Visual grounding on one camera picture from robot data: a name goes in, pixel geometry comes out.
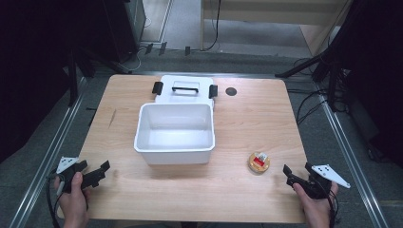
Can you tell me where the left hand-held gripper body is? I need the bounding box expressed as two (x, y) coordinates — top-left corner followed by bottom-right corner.
(47, 156), (87, 195)

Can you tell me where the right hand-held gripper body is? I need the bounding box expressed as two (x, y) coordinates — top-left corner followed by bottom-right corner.
(294, 163), (352, 200)

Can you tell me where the round golden tin red label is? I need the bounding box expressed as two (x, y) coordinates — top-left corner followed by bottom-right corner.
(247, 151), (271, 174)

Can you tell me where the white plastic storage box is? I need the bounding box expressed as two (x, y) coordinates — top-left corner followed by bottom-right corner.
(133, 102), (217, 166)

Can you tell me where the white box lid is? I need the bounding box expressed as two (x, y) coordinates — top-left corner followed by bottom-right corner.
(153, 74), (217, 110)

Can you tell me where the person's right hand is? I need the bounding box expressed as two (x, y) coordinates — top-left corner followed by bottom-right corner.
(292, 181), (339, 228)

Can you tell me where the person's left hand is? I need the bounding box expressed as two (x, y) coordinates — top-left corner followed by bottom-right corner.
(53, 172), (92, 228)

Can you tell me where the black metal stand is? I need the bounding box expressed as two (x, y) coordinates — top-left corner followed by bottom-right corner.
(274, 0), (374, 112)
(65, 47), (96, 107)

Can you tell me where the dark cabinet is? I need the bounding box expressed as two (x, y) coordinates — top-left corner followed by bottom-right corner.
(103, 0), (147, 64)

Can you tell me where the light wooden furniture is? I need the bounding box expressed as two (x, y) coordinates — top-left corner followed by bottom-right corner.
(200, 0), (354, 55)

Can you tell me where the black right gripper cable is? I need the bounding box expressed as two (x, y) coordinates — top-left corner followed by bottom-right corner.
(326, 186), (342, 228)

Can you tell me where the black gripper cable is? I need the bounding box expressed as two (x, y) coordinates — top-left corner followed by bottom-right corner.
(45, 176), (66, 228)
(326, 186), (342, 228)

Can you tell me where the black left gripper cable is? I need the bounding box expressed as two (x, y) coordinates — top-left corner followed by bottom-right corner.
(45, 176), (66, 228)

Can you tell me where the metal floor rail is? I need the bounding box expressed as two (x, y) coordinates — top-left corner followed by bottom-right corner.
(8, 75), (88, 228)
(315, 83), (391, 228)

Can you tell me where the black floor cable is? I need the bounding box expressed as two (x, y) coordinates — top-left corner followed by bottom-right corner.
(286, 87), (332, 126)

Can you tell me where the black hanging cable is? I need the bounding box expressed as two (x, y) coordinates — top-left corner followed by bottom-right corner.
(204, 0), (222, 52)

